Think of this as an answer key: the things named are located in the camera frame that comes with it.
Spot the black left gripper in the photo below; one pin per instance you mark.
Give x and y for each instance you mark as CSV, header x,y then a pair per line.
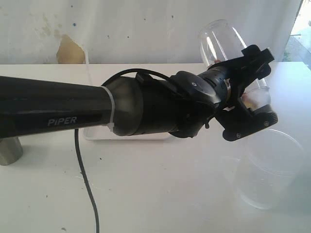
x,y
242,71

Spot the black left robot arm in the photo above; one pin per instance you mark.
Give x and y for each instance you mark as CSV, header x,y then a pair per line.
x,y
139,101

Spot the stainless steel cup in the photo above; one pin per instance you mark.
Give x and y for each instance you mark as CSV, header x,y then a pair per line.
x,y
10,150

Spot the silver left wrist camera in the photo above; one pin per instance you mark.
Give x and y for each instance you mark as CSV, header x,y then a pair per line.
x,y
241,121

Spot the pile of coins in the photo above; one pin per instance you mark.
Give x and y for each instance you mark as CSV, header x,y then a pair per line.
x,y
247,100

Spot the clear measuring jar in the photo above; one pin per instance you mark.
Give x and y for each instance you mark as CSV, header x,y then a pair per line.
x,y
219,42

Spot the large clear plastic container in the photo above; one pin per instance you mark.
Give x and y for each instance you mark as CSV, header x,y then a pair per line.
x,y
271,160

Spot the white rectangular tray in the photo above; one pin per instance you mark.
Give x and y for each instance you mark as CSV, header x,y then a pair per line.
x,y
103,133

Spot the clear dome lid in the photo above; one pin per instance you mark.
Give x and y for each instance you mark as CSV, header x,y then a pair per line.
x,y
260,96

